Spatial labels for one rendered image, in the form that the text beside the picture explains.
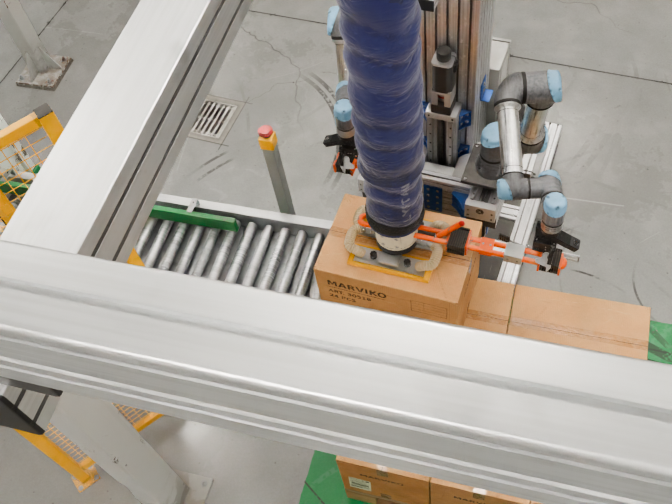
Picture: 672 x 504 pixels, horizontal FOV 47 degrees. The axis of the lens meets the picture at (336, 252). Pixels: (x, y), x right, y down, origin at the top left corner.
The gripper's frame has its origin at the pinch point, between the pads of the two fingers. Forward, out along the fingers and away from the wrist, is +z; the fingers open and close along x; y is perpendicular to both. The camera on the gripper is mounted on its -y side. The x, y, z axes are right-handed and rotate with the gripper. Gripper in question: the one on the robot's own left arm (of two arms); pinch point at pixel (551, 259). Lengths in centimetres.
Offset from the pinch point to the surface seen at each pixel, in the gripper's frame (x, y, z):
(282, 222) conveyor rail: -30, 132, 60
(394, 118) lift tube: 11, 53, -73
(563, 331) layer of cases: -9, -11, 66
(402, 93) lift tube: 8, 51, -81
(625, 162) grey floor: -160, -26, 119
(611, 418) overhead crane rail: 146, -10, -198
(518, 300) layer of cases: -19, 11, 66
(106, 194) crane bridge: 128, 45, -183
